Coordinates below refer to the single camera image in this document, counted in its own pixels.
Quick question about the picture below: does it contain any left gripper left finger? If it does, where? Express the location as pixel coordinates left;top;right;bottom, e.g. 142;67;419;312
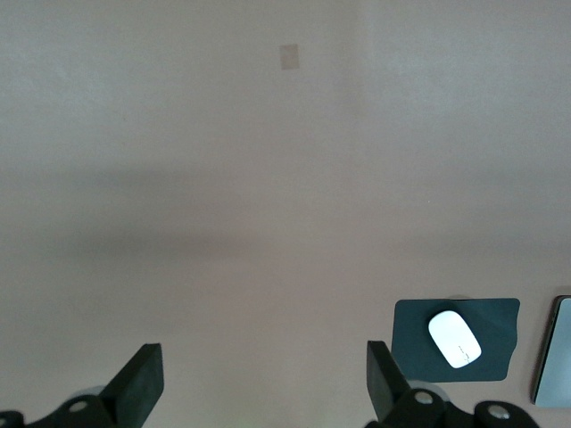
30;342;165;428

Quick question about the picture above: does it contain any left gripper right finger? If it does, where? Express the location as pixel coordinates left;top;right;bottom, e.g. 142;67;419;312
366;341;447;428

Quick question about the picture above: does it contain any brown tape patch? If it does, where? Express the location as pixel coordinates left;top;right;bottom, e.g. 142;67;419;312
279;44;301;72

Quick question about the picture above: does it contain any silver laptop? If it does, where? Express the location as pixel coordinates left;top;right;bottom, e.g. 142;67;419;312
530;294;571;410

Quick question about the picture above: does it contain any white computer mouse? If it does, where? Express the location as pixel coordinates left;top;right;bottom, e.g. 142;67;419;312
427;310;483;370

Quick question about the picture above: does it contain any black mouse pad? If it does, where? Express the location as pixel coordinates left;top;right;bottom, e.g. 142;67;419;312
390;297;522;383

